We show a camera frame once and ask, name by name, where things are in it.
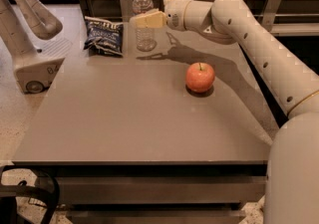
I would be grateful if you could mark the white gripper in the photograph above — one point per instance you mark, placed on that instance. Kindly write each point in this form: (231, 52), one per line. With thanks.
(174, 13)

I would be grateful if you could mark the clear plastic water bottle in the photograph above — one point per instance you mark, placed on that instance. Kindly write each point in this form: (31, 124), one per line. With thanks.
(145, 37)

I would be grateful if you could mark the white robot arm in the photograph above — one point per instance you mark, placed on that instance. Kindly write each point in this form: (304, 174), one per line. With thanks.
(292, 185)

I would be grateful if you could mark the blue chip bag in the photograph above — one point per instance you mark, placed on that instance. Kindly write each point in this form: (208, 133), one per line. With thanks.
(104, 37)

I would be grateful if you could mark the red apple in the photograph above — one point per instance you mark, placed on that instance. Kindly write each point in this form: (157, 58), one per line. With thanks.
(199, 77)

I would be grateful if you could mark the grey upper drawer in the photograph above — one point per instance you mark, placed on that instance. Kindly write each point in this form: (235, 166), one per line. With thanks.
(160, 190)

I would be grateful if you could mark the grey drawer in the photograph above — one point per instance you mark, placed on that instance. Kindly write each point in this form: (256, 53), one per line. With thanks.
(160, 190)
(156, 217)

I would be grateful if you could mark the grey lower drawer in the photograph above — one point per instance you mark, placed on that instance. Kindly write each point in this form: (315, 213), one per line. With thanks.
(156, 217)

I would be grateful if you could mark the left metal bracket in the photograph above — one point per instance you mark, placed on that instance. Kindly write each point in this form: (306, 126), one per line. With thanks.
(126, 9)

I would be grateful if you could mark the metal bracket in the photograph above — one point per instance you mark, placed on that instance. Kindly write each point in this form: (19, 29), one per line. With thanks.
(267, 17)
(126, 9)

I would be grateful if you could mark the right metal bracket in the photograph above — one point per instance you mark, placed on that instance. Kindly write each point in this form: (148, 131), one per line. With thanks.
(267, 17)

